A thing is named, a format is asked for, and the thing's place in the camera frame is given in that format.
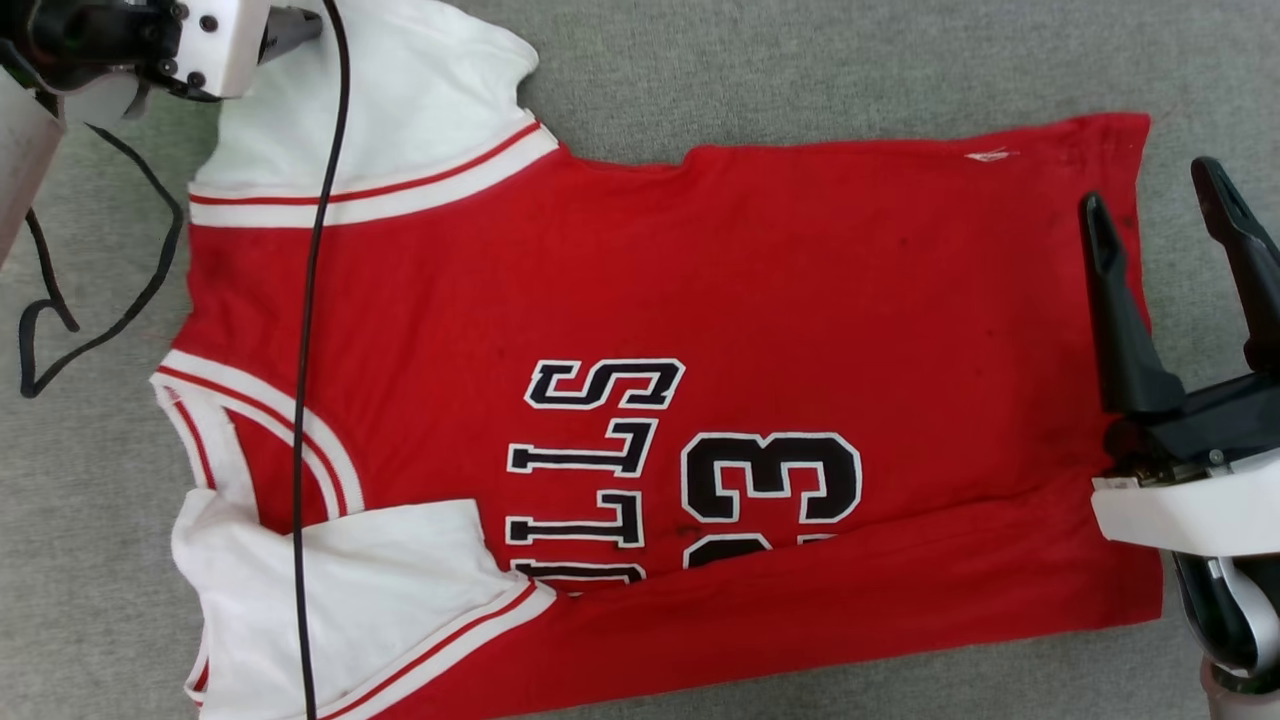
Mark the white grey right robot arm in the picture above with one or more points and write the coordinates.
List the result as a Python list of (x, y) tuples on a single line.
[(1225, 610)]

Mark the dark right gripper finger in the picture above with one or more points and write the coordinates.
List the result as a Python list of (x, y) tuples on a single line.
[(1255, 280), (1125, 350)]

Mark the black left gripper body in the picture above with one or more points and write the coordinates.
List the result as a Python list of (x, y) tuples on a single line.
[(90, 35)]

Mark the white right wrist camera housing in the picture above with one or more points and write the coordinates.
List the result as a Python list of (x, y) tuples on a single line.
[(1190, 515)]

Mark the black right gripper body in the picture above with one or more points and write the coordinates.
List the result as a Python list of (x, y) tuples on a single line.
[(1220, 420)]

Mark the red and white basketball jersey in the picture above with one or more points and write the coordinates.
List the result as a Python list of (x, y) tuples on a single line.
[(800, 300)]

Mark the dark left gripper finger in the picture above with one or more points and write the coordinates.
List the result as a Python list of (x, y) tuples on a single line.
[(290, 30)]

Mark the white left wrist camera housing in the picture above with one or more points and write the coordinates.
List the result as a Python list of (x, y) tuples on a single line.
[(235, 40)]

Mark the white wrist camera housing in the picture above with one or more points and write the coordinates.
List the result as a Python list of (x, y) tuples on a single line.
[(235, 40), (1190, 515)]

